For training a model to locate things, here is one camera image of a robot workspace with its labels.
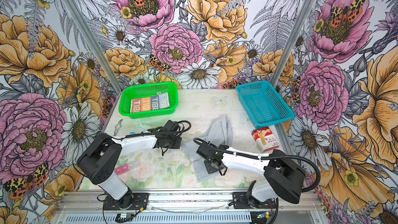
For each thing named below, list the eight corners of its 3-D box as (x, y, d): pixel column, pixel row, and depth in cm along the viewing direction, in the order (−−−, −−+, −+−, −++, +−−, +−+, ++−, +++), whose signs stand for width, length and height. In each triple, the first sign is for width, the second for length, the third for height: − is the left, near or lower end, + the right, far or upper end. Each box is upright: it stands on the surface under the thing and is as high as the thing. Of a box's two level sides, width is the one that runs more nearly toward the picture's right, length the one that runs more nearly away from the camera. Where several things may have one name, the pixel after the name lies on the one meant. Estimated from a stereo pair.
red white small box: (261, 153, 92) (263, 149, 88) (250, 133, 100) (252, 130, 97) (276, 148, 94) (279, 145, 90) (265, 130, 102) (267, 126, 99)
